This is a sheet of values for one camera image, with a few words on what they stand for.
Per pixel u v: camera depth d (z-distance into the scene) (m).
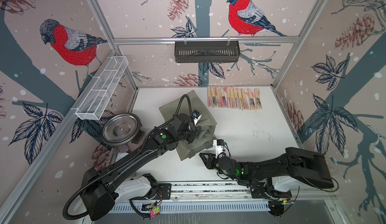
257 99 1.14
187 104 0.63
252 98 1.12
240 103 1.10
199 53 1.06
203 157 0.76
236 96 1.14
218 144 0.72
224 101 1.10
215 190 0.75
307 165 0.47
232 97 1.14
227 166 0.58
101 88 0.78
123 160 0.43
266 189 0.66
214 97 1.14
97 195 0.37
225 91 1.18
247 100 1.13
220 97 1.14
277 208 0.71
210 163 0.67
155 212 0.66
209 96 1.14
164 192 0.73
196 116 0.66
